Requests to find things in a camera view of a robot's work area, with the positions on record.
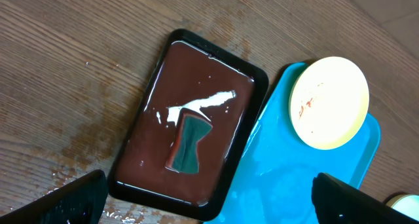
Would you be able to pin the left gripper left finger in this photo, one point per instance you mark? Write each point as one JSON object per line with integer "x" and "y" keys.
{"x": 81, "y": 201}

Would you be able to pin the light blue plate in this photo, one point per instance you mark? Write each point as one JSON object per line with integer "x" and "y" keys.
{"x": 405, "y": 204}

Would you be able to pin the green and red sponge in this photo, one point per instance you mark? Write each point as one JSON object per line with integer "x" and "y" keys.
{"x": 191, "y": 128}

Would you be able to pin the black tray with red water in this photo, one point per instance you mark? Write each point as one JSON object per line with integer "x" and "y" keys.
{"x": 191, "y": 73}

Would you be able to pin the upper yellow-green plate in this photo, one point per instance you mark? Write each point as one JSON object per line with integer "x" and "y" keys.
{"x": 329, "y": 102}

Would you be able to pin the teal plastic serving tray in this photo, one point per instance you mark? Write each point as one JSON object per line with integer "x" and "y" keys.
{"x": 273, "y": 180}

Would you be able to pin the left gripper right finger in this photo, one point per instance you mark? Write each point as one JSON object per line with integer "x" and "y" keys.
{"x": 337, "y": 202}

